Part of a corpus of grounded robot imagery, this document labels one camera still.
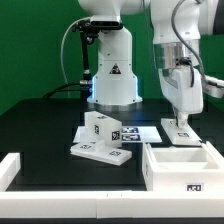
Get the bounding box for grey camera cable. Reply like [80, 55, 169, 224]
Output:
[60, 17, 90, 85]

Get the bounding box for white cabinet door panel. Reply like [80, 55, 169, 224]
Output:
[161, 118, 201, 146]

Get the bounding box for white U-shaped table fence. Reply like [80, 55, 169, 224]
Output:
[0, 153, 224, 219]

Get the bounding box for black base cables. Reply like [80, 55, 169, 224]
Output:
[42, 79, 94, 100]

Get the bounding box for white marker sheet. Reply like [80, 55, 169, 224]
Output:
[73, 126, 162, 143]

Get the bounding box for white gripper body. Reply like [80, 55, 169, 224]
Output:
[158, 66, 203, 115]

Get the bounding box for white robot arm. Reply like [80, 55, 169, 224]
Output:
[78, 0, 224, 127]

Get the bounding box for white panel with knob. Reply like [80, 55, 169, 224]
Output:
[70, 140, 132, 166]

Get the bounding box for white cabinet block with markers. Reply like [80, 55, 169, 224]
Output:
[84, 111, 122, 148]

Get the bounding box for white cabinet body box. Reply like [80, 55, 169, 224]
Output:
[142, 141, 224, 193]

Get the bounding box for black camera on stand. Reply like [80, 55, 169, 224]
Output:
[72, 17, 123, 100]

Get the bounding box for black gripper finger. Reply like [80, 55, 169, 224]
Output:
[176, 112, 188, 128]

